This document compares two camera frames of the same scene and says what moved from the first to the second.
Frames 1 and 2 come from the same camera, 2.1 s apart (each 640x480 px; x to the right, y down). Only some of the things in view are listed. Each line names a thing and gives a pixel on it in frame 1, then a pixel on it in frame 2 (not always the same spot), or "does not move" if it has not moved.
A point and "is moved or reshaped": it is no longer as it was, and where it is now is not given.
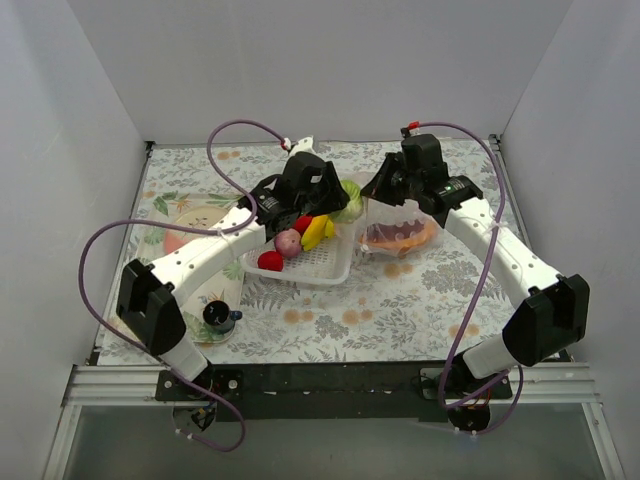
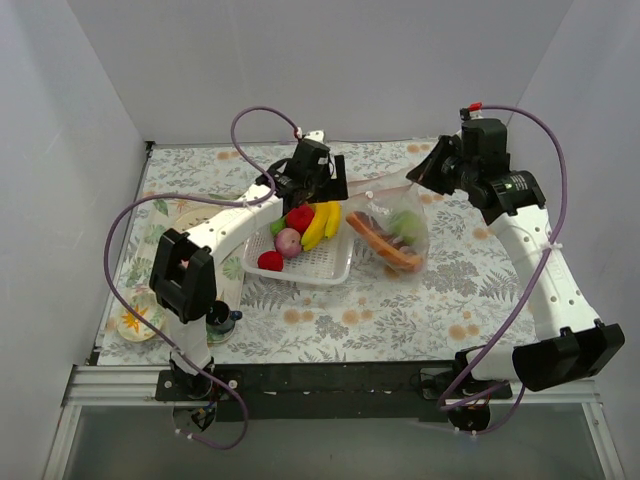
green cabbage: [355, 205] → [407, 225]
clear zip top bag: [395, 230] is moved or reshaped
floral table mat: [334, 252] does not move
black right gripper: [382, 185] → [442, 166]
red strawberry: [270, 260] does not move
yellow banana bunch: [319, 228] does not move
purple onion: [288, 242] does not move
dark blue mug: [219, 315] does not move
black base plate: [329, 391] does not move
